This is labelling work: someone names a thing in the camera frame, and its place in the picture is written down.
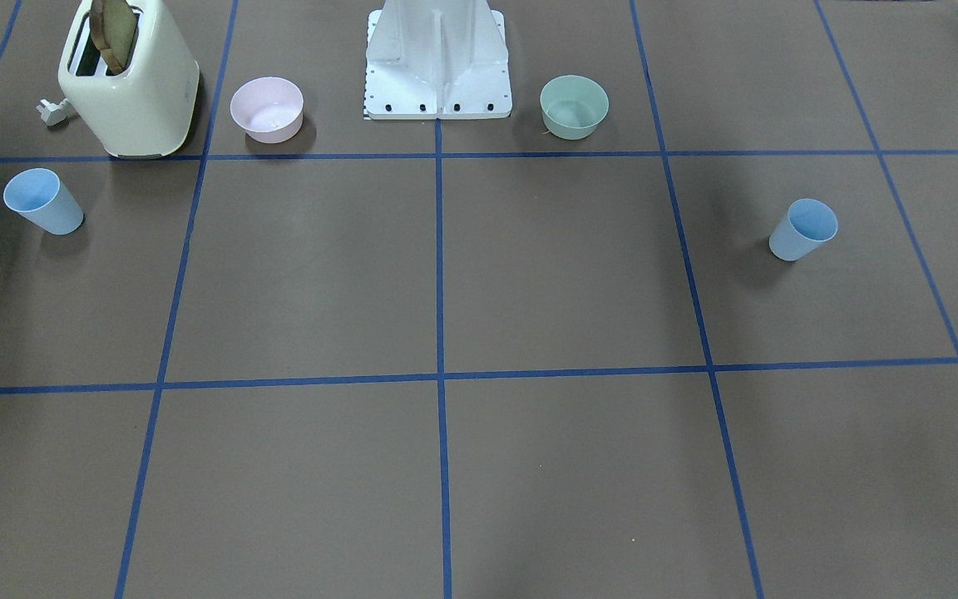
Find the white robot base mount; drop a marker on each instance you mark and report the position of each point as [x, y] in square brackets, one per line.
[436, 60]

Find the cream white toaster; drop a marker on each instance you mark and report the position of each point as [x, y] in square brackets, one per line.
[145, 111]

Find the white toaster power plug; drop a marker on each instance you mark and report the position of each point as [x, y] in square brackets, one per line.
[55, 113]

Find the brown bread slice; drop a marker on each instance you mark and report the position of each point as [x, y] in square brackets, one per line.
[113, 31]

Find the pink plastic bowl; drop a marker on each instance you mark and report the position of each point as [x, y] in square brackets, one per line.
[269, 109]

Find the green plastic bowl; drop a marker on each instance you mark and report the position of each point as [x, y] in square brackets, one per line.
[573, 106]

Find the light blue cup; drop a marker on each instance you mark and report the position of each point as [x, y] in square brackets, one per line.
[807, 225]
[39, 195]

